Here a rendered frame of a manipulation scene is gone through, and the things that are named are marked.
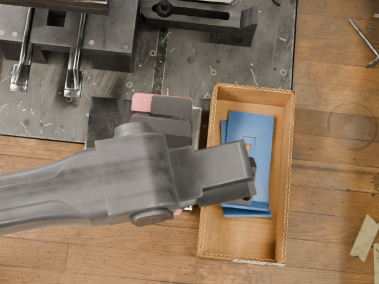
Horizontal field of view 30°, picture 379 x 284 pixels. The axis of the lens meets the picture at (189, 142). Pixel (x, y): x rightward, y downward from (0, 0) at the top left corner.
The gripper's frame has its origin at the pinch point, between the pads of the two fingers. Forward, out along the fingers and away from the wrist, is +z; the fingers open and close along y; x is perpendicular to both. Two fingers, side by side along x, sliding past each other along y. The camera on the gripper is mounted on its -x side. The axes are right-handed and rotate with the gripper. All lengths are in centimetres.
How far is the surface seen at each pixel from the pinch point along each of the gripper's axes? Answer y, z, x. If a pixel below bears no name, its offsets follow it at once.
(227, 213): -13.3, 12.0, -10.7
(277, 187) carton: -10.2, 16.7, -18.2
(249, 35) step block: 11.2, 24.7, -12.0
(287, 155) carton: -4.1, 13.1, -18.5
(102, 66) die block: 4.4, 23.9, 9.9
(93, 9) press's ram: 14.5, 6.6, 9.9
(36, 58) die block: 4.5, 24.0, 20.2
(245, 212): -13.1, 12.3, -13.3
